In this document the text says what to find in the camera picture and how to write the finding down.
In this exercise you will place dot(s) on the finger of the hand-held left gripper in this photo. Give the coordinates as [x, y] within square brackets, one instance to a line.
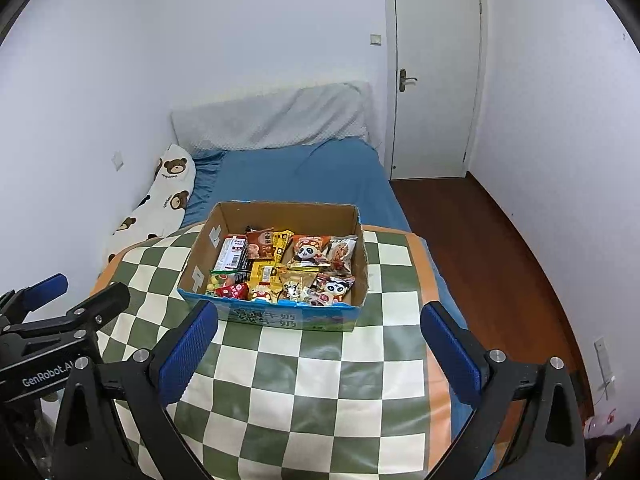
[47, 285]
[105, 300]

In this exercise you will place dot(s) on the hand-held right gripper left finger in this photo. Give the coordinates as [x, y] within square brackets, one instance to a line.
[187, 345]

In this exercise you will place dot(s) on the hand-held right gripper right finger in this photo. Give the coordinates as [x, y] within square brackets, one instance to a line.
[452, 355]

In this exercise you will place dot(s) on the cardboard box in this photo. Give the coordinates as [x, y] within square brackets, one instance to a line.
[280, 317]

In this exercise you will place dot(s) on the pile of snack packets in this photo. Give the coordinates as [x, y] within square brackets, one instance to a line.
[300, 270]

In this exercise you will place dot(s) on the white bear-print pillow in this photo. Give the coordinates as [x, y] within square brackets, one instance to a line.
[165, 195]

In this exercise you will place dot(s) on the green checkered blanket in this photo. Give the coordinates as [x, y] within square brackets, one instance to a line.
[310, 400]

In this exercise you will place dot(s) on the clear plastic bottle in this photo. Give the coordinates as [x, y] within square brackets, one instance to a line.
[600, 421]

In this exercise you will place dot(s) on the dark bag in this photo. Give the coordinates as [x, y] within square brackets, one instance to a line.
[607, 455]

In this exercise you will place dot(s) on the white door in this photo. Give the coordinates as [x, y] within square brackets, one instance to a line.
[435, 35]

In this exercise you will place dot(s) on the white light switch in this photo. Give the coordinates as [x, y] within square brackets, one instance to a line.
[375, 39]

